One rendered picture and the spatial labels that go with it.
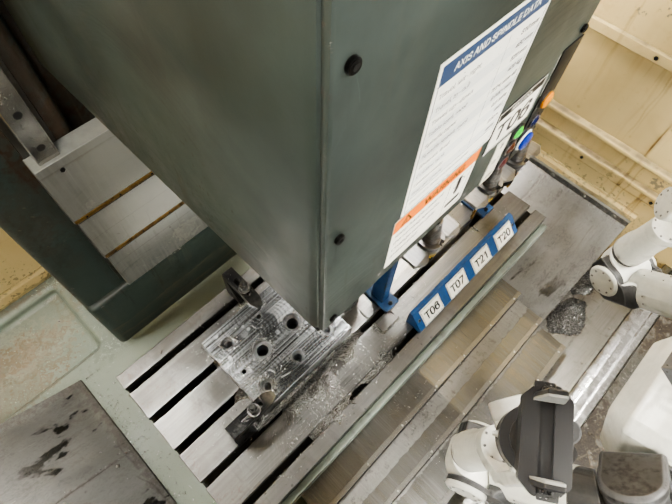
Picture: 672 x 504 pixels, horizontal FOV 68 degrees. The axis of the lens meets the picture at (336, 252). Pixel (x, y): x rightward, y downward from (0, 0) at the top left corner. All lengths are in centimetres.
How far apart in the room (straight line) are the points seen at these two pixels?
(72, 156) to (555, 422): 92
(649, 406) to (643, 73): 86
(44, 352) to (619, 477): 160
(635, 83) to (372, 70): 129
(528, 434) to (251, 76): 48
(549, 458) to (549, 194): 127
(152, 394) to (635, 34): 147
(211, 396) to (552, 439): 88
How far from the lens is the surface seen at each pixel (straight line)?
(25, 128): 102
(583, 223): 180
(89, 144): 109
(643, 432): 100
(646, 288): 128
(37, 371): 186
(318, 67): 28
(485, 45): 44
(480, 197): 122
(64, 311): 190
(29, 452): 165
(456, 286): 140
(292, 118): 32
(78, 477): 161
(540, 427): 64
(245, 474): 127
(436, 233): 107
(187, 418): 132
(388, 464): 145
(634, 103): 158
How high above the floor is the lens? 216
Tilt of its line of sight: 61 degrees down
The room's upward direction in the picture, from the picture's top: 4 degrees clockwise
